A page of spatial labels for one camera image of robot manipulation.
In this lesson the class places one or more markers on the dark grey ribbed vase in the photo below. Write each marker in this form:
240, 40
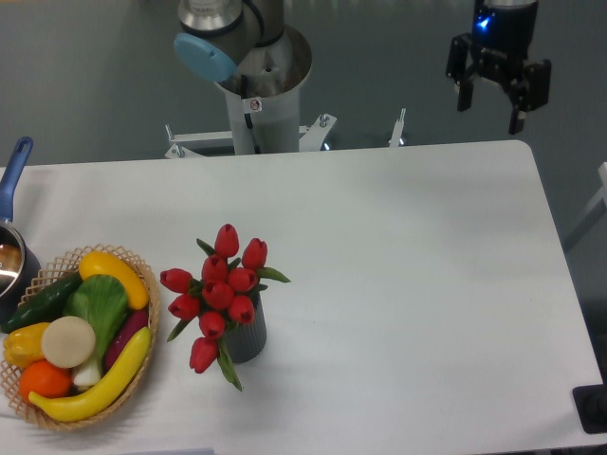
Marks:
246, 341

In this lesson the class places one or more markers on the purple sweet potato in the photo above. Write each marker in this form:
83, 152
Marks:
132, 324

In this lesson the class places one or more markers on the orange fruit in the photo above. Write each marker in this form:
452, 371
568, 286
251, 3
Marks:
46, 379

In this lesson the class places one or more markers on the blue handled saucepan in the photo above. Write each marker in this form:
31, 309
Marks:
19, 265

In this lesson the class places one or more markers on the white frame at right edge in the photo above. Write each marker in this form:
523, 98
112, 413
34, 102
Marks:
592, 212

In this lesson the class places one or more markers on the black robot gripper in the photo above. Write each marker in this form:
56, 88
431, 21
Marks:
498, 45

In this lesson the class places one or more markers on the red tulip bouquet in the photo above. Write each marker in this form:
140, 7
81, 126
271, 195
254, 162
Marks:
221, 298

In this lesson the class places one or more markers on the yellow banana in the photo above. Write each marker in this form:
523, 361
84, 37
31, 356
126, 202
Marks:
106, 391

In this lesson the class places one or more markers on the woven wicker basket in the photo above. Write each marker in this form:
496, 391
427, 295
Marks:
61, 267

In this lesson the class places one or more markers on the yellow bell pepper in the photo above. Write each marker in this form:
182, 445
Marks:
23, 346

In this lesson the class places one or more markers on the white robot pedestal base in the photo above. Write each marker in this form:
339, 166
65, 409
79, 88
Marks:
272, 125

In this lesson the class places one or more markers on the green cucumber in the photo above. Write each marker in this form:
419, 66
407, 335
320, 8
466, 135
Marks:
45, 306

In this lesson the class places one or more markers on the green bok choy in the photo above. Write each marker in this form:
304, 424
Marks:
101, 300

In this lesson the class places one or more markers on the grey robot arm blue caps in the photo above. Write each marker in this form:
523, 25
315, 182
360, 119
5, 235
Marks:
246, 47

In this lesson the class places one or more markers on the black device at table edge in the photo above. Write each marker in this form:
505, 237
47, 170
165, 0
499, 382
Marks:
590, 402

